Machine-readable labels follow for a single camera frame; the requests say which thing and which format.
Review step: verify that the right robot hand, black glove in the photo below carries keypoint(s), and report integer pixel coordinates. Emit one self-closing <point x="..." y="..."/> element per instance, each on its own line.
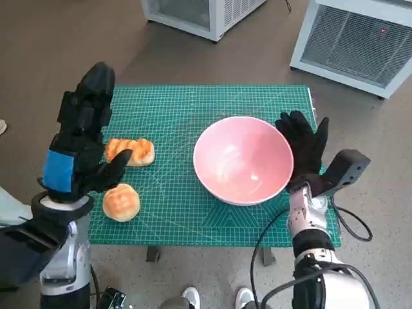
<point x="305" y="151"/>

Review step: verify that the black left robot hand, blue tape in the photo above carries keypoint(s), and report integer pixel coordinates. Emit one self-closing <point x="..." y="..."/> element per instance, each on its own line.
<point x="80" y="151"/>

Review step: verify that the black electronic box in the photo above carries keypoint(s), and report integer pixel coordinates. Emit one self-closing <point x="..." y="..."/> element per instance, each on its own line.
<point x="112" y="297"/>

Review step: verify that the black table leg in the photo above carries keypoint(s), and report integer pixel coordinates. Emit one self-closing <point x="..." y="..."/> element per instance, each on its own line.
<point x="153" y="254"/>
<point x="267" y="256"/>

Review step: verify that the pink bowl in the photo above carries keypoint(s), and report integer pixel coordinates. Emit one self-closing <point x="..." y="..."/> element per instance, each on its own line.
<point x="244" y="161"/>

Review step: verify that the green cutting mat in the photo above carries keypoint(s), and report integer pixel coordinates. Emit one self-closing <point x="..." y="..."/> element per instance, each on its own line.
<point x="180" y="112"/>

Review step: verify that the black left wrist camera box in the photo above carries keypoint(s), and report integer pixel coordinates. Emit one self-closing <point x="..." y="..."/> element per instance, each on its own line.
<point x="25" y="251"/>

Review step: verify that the long striped toy bread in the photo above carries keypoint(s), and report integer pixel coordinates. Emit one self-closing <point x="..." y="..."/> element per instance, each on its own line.
<point x="141" y="151"/>

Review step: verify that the person's white shoe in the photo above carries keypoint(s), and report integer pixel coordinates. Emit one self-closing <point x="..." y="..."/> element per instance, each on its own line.
<point x="2" y="127"/>

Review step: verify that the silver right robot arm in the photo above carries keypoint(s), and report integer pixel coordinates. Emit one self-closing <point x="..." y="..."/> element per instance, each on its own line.
<point x="309" y="219"/>

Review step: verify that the white mesh cabinet, red light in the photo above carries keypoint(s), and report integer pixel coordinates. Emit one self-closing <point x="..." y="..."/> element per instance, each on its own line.
<point x="351" y="42"/>

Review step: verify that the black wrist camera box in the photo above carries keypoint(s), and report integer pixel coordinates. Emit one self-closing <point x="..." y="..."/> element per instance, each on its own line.
<point x="347" y="167"/>
<point x="25" y="251"/>

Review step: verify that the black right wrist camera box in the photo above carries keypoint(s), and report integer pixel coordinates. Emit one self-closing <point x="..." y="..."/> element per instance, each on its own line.
<point x="347" y="167"/>

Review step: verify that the round toy bread bun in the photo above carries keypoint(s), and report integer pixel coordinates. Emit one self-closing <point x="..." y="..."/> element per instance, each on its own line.
<point x="121" y="202"/>

